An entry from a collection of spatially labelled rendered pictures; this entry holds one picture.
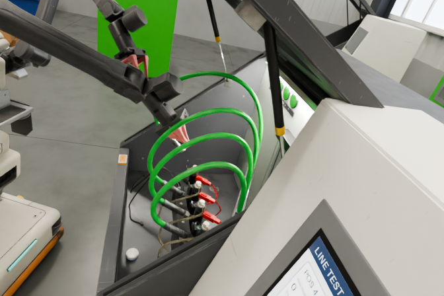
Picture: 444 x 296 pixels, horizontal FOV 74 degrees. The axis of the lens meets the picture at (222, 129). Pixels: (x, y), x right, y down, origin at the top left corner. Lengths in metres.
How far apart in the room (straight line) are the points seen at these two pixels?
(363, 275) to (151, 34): 3.97
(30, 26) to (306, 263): 0.72
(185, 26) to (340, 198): 7.06
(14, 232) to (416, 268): 1.81
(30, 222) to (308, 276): 1.69
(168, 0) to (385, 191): 3.86
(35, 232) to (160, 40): 2.96
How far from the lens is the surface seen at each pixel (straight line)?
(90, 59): 0.80
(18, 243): 1.89
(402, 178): 0.40
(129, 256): 1.06
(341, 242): 0.43
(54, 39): 0.80
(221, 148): 1.35
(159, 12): 4.12
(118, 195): 1.09
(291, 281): 0.50
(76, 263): 2.10
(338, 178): 0.45
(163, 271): 0.75
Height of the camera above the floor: 1.71
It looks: 29 degrees down
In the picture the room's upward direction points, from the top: 14 degrees clockwise
